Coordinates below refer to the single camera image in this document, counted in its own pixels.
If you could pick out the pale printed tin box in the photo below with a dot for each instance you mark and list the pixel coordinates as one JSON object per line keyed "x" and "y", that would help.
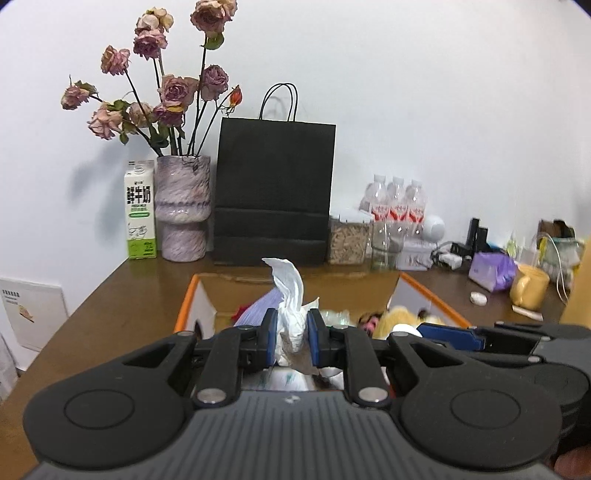
{"x": 413, "y": 256}

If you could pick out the black paper bag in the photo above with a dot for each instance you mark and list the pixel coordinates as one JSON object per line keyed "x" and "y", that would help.
{"x": 274, "y": 184}

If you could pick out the purple marbled vase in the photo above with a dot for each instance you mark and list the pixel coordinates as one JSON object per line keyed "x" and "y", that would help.
{"x": 182, "y": 207}

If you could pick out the white power strip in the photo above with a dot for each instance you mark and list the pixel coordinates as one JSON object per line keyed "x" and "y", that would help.
{"x": 449, "y": 261}

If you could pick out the white paper strip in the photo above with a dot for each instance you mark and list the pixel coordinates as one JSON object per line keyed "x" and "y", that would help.
{"x": 526, "y": 312}

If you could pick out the pale yellow container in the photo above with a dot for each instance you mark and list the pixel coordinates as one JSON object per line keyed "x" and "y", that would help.
{"x": 581, "y": 300}

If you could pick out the white tissue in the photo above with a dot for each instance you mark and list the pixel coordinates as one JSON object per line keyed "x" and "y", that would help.
{"x": 291, "y": 295}

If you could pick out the large white ribbed lid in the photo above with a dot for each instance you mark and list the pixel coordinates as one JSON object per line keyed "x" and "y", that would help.
{"x": 406, "y": 330}

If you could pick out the empty glass jar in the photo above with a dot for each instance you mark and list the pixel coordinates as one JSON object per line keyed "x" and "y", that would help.
{"x": 383, "y": 249}

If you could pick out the wooden desktop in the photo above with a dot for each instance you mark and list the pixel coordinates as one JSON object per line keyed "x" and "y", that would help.
{"x": 115, "y": 300}

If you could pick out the clear snack container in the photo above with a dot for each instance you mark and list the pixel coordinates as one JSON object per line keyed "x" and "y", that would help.
{"x": 348, "y": 240}

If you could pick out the dried rose bouquet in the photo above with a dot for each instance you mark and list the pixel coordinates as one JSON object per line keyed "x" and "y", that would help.
{"x": 171, "y": 92}

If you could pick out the red artificial rose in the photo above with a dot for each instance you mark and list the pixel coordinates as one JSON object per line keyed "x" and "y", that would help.
{"x": 239, "y": 314}

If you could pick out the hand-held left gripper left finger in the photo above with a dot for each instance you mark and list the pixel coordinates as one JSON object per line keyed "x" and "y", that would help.
{"x": 271, "y": 337}

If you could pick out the iridescent plastic wrap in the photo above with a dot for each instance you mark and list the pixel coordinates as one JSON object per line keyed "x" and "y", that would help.
{"x": 339, "y": 317}

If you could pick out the small white round lid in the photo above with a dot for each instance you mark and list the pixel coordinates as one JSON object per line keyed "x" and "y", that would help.
{"x": 478, "y": 298}

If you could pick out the purple tissue pack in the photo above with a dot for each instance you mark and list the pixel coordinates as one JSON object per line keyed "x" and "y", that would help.
{"x": 491, "y": 272}

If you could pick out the yellow mug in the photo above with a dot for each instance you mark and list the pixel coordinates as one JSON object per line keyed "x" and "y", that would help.
{"x": 533, "y": 288}

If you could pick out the red cardboard box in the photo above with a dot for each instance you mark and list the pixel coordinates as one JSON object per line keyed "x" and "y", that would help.
{"x": 240, "y": 288}

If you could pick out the black stand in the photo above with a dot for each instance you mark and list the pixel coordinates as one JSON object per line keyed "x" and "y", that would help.
{"x": 475, "y": 233}

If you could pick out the white round camera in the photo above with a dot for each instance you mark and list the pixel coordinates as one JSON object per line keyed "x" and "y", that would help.
{"x": 435, "y": 227}

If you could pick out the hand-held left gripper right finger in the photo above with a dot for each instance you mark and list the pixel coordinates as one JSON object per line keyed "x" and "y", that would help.
{"x": 315, "y": 339}

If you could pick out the white yellow plush toy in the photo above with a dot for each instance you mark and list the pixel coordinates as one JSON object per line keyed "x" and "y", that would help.
{"x": 401, "y": 318}

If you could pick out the clear water bottle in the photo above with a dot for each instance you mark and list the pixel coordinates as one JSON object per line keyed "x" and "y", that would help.
{"x": 416, "y": 207}
{"x": 397, "y": 201}
{"x": 375, "y": 198}

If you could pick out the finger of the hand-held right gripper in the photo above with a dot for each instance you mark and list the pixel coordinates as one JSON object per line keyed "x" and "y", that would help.
{"x": 450, "y": 334}

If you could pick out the brown box with clutter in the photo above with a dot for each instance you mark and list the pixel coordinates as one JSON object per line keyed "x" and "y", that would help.
{"x": 561, "y": 230}

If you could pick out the white printed card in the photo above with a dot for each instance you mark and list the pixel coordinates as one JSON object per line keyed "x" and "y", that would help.
{"x": 32, "y": 314}

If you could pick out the white green milk carton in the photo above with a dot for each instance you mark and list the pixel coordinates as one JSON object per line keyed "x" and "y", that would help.
{"x": 140, "y": 207}

